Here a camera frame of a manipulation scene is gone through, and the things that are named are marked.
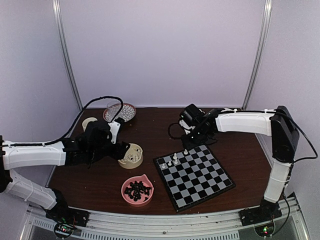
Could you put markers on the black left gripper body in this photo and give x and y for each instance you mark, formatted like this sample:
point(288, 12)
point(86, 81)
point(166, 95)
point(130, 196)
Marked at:
point(100, 151)

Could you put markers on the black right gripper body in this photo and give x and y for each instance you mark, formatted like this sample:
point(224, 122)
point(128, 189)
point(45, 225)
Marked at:
point(198, 139)

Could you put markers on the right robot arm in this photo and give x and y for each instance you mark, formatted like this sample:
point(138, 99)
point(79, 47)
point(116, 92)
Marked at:
point(277, 123)

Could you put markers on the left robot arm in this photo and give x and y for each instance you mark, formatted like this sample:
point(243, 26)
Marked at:
point(61, 152)

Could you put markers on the black chess pieces pile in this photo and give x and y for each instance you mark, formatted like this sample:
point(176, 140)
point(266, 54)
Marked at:
point(135, 190)

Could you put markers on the white textured ceramic mug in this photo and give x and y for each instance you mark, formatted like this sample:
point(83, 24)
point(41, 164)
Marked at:
point(87, 121)

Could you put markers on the cream bowl with spout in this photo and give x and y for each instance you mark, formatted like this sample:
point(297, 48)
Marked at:
point(131, 165)

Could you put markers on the clear glass tumbler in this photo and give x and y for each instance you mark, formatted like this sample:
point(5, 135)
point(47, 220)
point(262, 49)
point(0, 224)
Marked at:
point(112, 109)

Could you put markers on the patterned saucer plate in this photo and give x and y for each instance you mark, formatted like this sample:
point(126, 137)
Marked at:
point(127, 113)

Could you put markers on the black and white chessboard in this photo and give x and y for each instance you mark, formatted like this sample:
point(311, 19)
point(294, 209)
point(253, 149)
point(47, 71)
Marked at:
point(198, 177)

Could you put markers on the pink bowl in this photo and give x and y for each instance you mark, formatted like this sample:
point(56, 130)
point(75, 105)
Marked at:
point(145, 199)

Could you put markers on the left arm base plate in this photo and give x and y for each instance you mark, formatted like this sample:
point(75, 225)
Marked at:
point(69, 216)

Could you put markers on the aluminium front rail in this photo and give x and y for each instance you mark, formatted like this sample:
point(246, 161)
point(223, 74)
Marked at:
point(223, 225)

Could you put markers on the aluminium frame post right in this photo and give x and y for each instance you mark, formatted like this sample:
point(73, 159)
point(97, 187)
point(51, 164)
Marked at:
point(264, 30)

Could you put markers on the aluminium frame post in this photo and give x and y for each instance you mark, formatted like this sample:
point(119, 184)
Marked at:
point(264, 30)
point(65, 53)

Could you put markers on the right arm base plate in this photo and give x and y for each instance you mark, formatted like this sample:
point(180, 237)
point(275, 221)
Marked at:
point(259, 214)

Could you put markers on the aluminium frame post left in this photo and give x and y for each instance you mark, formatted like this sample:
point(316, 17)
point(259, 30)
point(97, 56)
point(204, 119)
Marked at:
point(65, 53)

